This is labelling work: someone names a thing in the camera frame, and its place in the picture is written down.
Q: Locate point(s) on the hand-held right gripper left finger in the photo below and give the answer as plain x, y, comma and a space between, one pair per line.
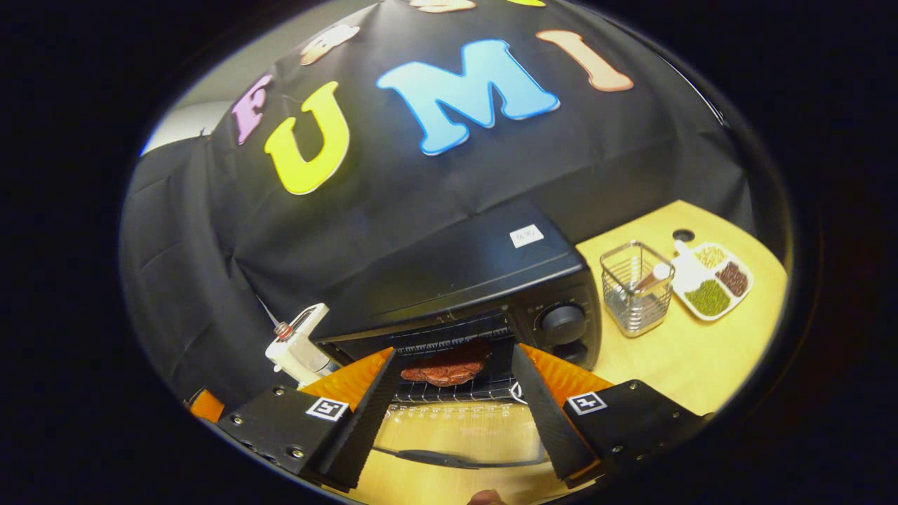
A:
365, 421

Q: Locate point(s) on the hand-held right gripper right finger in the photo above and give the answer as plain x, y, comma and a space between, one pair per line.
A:
551, 421

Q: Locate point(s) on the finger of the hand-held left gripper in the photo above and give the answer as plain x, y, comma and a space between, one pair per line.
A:
207, 407

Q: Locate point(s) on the red meat piece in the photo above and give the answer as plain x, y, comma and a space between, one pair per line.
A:
449, 366

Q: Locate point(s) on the black electric oven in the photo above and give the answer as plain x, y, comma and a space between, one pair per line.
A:
477, 273

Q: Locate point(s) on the clear bottle with red label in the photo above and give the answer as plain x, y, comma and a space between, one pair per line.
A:
309, 354

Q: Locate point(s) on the white-tipped stick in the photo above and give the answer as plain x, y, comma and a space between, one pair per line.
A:
656, 275

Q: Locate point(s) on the white divided plate with beans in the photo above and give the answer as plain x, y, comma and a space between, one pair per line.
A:
712, 298

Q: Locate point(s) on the black table grommet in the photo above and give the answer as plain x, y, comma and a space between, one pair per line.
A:
682, 235

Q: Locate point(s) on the black backdrop cloth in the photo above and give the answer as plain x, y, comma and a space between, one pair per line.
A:
421, 182

